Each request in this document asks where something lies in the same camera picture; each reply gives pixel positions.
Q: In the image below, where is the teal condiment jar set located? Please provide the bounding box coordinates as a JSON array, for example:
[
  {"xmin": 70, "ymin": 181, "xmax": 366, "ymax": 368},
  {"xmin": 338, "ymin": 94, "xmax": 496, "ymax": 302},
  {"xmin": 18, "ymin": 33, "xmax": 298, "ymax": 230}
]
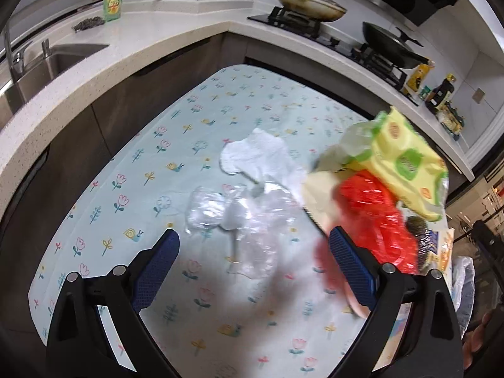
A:
[{"xmin": 437, "ymin": 101, "xmax": 465, "ymax": 141}]

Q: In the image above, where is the orange white snack bag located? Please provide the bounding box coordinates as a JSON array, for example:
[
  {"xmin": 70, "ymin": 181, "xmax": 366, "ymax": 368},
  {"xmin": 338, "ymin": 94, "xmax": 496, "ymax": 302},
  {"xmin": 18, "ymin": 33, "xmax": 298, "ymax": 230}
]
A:
[{"xmin": 420, "ymin": 228, "xmax": 455, "ymax": 277}]

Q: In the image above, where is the dark soy sauce bottle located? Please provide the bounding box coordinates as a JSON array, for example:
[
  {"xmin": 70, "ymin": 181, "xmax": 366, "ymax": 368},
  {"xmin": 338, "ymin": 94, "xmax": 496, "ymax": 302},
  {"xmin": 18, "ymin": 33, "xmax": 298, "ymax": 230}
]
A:
[{"xmin": 425, "ymin": 73, "xmax": 456, "ymax": 114}]

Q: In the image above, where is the person's right hand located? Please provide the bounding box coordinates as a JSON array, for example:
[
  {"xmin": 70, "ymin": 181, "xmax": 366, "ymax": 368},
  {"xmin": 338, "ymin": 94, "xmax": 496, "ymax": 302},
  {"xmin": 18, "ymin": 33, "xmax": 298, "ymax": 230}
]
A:
[{"xmin": 462, "ymin": 310, "xmax": 495, "ymax": 369}]

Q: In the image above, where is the clear plastic bag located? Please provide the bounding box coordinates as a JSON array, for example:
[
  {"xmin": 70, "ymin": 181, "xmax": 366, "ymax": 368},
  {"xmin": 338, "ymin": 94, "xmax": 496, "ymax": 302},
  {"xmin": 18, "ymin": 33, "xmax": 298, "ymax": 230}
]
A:
[{"xmin": 185, "ymin": 180, "xmax": 301, "ymax": 280}]

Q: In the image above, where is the yellow green wet wipes pack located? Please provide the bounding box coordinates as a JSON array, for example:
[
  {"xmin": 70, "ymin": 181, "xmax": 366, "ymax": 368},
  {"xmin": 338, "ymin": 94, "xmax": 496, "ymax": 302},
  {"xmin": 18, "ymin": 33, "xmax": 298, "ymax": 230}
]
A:
[{"xmin": 314, "ymin": 106, "xmax": 450, "ymax": 223}]

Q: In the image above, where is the black gas stove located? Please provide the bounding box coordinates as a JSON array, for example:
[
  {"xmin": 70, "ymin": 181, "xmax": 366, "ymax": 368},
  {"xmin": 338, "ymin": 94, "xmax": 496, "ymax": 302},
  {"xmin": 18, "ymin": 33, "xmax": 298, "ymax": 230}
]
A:
[{"xmin": 249, "ymin": 6, "xmax": 414, "ymax": 101}]

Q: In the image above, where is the white kitchen countertop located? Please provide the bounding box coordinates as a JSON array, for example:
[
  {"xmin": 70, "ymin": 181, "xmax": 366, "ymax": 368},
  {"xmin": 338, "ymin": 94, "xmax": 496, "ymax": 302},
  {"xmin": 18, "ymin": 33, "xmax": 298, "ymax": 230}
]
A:
[{"xmin": 1, "ymin": 0, "xmax": 475, "ymax": 209}]

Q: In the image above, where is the red plastic bag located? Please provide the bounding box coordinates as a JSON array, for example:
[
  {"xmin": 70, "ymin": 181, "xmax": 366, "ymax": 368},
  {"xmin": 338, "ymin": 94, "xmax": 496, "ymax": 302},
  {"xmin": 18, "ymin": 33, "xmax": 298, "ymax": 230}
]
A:
[{"xmin": 314, "ymin": 169, "xmax": 421, "ymax": 319}]

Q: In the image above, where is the stainless steel sink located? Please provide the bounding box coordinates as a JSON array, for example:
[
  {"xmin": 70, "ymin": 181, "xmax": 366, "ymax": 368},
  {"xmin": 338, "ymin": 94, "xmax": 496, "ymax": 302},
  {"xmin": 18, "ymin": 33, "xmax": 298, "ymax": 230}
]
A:
[{"xmin": 1, "ymin": 43, "xmax": 108, "ymax": 128}]

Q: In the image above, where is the dark scrubber on counter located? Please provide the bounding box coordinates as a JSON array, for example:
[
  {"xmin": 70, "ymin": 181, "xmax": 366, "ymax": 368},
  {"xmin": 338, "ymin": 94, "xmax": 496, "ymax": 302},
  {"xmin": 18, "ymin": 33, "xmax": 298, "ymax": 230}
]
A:
[{"xmin": 72, "ymin": 16, "xmax": 105, "ymax": 32}]

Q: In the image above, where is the beige paper bag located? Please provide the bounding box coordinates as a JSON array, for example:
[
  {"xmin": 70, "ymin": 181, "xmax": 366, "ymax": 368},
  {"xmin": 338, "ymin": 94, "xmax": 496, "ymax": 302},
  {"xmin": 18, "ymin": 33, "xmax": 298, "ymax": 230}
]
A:
[{"xmin": 301, "ymin": 171, "xmax": 353, "ymax": 235}]

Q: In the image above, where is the black framed glass sliding door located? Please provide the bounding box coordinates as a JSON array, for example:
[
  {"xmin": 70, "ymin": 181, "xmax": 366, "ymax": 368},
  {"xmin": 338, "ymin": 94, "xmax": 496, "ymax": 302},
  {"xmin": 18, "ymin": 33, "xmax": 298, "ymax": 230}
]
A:
[{"xmin": 447, "ymin": 160, "xmax": 503, "ymax": 328}]

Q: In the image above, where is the black wok with lid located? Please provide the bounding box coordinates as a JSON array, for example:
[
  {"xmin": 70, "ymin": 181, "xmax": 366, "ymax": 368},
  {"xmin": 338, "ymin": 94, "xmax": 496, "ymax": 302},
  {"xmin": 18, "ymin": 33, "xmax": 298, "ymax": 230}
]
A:
[{"xmin": 362, "ymin": 22, "xmax": 431, "ymax": 69}]

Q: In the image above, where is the chrome faucet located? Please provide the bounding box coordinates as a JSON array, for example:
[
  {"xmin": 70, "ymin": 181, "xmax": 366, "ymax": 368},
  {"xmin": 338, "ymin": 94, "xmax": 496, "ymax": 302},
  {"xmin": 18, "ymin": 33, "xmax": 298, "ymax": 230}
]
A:
[{"xmin": 3, "ymin": 22, "xmax": 52, "ymax": 84}]

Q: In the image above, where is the wall power socket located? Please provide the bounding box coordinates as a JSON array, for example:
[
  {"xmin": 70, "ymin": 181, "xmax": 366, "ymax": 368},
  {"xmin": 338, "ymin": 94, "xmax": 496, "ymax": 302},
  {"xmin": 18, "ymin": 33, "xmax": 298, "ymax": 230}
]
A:
[{"xmin": 472, "ymin": 89, "xmax": 485, "ymax": 104}]

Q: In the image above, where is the trash bin with white liner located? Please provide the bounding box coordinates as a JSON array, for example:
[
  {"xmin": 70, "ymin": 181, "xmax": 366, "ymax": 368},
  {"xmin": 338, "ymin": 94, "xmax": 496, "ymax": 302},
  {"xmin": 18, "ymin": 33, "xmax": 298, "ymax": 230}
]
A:
[{"xmin": 451, "ymin": 256, "xmax": 475, "ymax": 337}]

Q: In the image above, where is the steel wool scrubber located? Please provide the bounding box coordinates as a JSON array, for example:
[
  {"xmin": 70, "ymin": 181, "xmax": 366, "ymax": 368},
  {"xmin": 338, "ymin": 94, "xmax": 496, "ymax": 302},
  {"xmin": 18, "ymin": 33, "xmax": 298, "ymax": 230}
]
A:
[{"xmin": 404, "ymin": 215, "xmax": 434, "ymax": 272}]

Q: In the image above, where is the floral patterned tablecloth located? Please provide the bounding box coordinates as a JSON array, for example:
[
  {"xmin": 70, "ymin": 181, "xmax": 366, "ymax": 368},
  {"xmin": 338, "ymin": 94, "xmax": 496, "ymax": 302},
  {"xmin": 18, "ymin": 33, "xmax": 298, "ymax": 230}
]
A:
[{"xmin": 27, "ymin": 63, "xmax": 454, "ymax": 378}]

